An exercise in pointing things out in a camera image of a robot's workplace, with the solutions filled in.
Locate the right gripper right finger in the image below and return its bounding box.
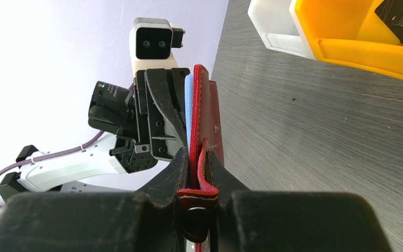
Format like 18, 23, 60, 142
206, 151, 391, 251

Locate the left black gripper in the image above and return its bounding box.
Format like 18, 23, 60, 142
88, 68, 188, 173

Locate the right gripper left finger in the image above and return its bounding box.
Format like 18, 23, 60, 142
0, 148, 188, 251

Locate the red card holder wallet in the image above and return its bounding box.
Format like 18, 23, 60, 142
176, 64, 225, 252

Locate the dark grey credit card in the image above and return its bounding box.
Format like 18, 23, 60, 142
375, 0, 403, 44

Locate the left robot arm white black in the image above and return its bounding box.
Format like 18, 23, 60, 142
0, 68, 190, 201

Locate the orange bin with cards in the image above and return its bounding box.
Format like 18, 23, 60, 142
290, 0, 403, 80

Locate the white plastic bin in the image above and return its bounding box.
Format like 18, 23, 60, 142
248, 0, 316, 60

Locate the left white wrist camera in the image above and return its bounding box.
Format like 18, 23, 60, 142
129, 17, 186, 75

